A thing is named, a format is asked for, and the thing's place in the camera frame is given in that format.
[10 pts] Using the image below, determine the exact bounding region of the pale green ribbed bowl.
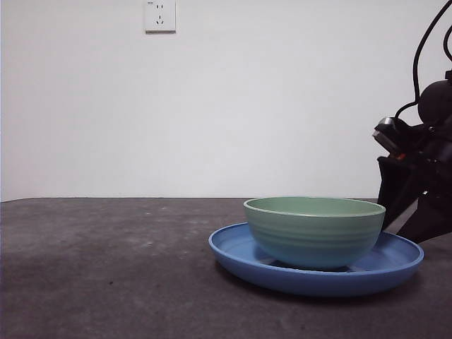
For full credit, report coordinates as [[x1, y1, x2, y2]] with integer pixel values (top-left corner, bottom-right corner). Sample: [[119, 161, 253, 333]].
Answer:
[[243, 196, 386, 272]]

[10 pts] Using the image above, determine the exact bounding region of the blue round plate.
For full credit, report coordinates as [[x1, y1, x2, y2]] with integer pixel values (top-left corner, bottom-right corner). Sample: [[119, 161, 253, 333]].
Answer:
[[208, 222, 424, 297]]

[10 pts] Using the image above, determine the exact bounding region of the black cable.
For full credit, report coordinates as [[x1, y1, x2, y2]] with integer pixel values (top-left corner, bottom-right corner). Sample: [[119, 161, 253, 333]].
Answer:
[[442, 26, 452, 61], [394, 0, 449, 119]]

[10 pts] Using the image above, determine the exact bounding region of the white wall socket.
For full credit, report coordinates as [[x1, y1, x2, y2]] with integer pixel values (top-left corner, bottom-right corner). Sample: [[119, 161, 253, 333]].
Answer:
[[144, 0, 177, 35]]

